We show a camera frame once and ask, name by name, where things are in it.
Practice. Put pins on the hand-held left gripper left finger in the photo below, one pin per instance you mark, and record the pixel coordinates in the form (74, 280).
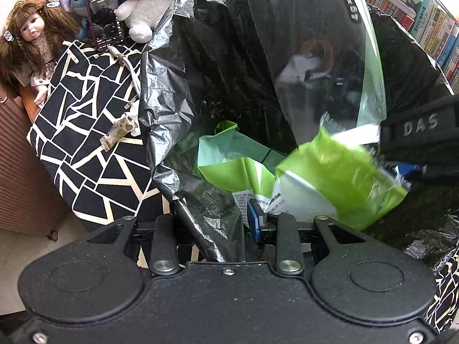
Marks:
(165, 238)

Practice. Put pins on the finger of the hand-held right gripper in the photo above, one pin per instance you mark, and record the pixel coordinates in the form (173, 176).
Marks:
(408, 170)

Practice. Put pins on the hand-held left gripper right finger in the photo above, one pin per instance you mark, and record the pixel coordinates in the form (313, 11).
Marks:
(255, 218)

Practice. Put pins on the green white plastic packet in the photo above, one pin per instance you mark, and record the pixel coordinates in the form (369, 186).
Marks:
(340, 172)

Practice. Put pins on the black trash bag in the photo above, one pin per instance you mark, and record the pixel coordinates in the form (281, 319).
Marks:
(215, 61)

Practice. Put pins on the light green plastic wrapper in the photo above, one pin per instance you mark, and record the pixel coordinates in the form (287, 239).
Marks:
(229, 172)

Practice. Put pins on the row of books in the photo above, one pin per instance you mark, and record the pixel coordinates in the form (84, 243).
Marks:
(434, 32)

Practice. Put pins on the beige spotted candy wrapper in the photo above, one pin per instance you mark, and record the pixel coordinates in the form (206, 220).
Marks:
(120, 129)

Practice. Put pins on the green-tinted clear plastic bag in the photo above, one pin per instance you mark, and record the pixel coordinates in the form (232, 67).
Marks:
(322, 25)

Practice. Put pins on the black cream patterned tablecloth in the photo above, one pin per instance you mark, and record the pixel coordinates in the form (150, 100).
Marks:
(79, 122)

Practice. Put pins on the brown ribbed suitcase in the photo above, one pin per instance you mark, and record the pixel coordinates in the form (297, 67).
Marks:
(21, 172)

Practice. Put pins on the pink white plush toy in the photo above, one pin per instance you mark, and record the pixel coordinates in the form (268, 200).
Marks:
(147, 10)

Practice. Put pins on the black smartphone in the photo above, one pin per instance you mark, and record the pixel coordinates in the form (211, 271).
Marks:
(104, 18)

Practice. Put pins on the brown-haired doll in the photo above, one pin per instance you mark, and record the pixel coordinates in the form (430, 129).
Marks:
(30, 32)

